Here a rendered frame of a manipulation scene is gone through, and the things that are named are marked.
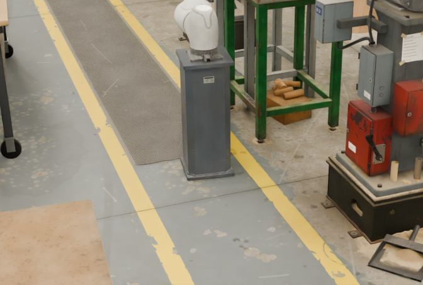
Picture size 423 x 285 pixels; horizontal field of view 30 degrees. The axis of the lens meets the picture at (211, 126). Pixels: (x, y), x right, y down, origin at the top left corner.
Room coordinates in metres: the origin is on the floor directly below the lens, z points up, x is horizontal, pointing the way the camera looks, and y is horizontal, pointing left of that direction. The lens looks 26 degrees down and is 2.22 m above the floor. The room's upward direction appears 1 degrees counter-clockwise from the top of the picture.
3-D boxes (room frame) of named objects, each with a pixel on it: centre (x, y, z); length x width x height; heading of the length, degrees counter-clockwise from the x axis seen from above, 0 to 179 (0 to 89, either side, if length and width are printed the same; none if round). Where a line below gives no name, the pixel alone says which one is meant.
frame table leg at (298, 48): (5.09, -0.61, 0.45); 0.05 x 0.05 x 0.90; 18
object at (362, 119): (3.52, -0.78, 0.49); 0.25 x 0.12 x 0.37; 18
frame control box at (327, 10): (3.63, -0.65, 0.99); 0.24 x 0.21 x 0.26; 18
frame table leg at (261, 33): (4.41, -0.30, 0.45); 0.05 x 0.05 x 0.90; 18
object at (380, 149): (3.37, -0.79, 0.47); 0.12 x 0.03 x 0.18; 108
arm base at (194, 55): (4.07, 0.03, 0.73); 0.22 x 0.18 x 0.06; 11
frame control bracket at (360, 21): (3.65, -0.71, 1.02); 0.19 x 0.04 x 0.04; 108
